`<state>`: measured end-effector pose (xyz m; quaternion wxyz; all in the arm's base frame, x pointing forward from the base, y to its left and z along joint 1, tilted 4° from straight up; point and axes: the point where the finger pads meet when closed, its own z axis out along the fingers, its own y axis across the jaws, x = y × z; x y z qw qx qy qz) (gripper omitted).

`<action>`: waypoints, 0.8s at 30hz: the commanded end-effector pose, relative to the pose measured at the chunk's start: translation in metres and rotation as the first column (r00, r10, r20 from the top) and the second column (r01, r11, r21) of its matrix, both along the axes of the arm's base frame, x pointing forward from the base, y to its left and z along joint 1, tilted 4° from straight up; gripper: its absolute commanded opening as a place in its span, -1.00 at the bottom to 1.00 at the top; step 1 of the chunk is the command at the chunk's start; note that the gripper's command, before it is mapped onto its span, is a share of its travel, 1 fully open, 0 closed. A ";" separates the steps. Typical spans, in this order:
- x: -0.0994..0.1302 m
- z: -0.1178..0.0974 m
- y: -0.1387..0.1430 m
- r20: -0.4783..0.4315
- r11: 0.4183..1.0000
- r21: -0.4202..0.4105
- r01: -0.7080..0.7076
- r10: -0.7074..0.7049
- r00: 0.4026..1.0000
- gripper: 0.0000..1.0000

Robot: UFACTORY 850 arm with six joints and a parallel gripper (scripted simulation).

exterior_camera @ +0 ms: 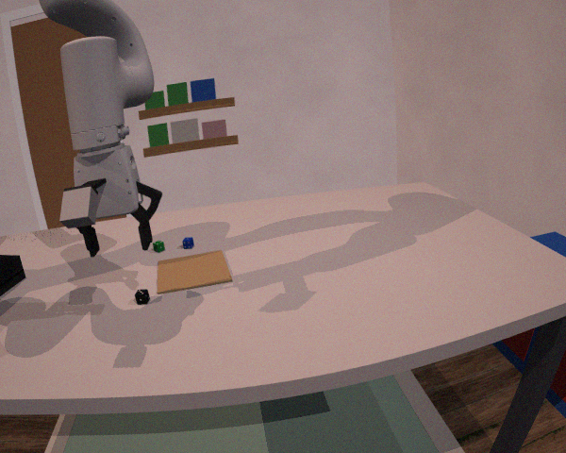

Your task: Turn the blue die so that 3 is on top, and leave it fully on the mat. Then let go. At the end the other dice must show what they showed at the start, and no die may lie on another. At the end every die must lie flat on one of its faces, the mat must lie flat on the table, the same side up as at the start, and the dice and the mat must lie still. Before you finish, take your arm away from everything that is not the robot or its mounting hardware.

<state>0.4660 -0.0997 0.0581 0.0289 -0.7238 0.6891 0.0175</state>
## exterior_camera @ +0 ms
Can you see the black die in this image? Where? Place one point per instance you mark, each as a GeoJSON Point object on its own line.
{"type": "Point", "coordinates": [142, 297]}

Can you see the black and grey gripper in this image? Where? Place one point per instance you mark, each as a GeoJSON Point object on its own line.
{"type": "Point", "coordinates": [120, 194]}

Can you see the tan flat mat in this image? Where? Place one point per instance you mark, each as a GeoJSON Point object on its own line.
{"type": "Point", "coordinates": [193, 271]}

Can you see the green die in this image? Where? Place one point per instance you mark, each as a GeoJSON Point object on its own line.
{"type": "Point", "coordinates": [158, 246]}

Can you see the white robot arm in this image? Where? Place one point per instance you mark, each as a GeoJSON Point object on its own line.
{"type": "Point", "coordinates": [99, 82]}

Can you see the blue die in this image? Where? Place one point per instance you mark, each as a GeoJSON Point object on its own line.
{"type": "Point", "coordinates": [188, 243]}

